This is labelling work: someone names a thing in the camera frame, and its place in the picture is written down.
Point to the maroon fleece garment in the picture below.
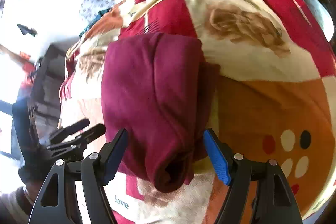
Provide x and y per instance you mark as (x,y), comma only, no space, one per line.
(159,88)

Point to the left forearm beige sleeve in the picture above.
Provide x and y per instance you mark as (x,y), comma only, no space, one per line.
(17,206)

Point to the red orange cream patterned blanket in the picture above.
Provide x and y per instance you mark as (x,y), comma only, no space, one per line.
(274,98)

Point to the dark teal cloth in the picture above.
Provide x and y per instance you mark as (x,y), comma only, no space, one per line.
(94,21)

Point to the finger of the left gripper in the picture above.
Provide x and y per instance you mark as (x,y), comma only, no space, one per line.
(81,141)
(59,135)

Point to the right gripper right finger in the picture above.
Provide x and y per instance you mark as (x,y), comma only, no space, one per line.
(274,201)

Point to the dark wooden cabinet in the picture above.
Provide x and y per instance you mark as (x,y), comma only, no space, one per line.
(48,77)

